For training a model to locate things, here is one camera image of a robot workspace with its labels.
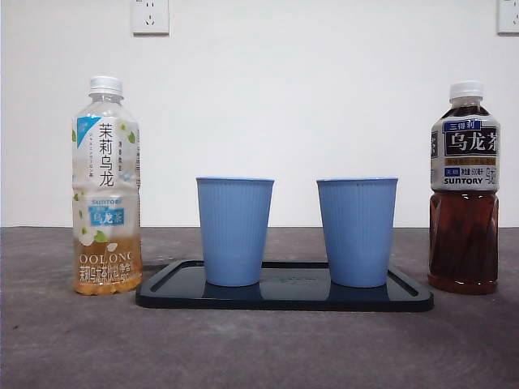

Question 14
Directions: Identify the jasmine oolong tea bottle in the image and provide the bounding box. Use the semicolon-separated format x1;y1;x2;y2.
71;75;144;297

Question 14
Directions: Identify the dark oolong tea bottle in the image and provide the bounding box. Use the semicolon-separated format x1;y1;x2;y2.
427;79;502;296

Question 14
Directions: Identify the blue ribbed plastic cup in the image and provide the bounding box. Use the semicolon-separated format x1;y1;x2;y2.
195;176;276;288
315;176;400;289

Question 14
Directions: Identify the dark teal rectangular tray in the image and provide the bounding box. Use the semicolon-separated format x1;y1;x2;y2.
135;259;435;312

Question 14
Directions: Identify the white wall socket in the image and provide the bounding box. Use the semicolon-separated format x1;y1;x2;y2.
131;0;170;36
497;0;519;36

